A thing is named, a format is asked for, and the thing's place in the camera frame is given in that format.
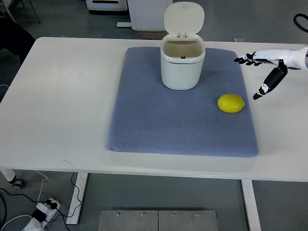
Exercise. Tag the cardboard box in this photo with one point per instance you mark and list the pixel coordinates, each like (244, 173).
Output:
(151, 35)

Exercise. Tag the yellow lemon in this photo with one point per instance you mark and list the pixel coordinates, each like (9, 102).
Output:
(230, 103)

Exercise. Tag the white table leg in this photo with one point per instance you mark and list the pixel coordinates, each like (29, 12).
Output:
(77, 198)
(250, 205)

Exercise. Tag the white table leg left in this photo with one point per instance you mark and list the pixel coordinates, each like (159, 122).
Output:
(77, 198)

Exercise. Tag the dark clothed person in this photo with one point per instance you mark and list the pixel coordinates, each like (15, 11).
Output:
(15, 39)

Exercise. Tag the blue textured mat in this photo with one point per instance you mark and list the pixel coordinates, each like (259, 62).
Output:
(148, 117)

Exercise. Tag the white power strip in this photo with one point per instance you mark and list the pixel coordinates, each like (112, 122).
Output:
(42, 215)

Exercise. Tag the white trash bin with lid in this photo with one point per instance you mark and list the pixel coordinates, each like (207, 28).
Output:
(182, 50)

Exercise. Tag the grey metal floor plate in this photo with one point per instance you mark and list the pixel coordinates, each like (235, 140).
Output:
(158, 220)

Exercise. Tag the caster wheel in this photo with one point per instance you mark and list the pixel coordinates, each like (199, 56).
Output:
(18, 183)

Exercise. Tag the white cabinet in background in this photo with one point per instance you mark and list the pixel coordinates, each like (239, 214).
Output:
(146, 15)

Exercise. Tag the white table leg right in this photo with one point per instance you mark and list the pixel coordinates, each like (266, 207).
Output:
(250, 205)

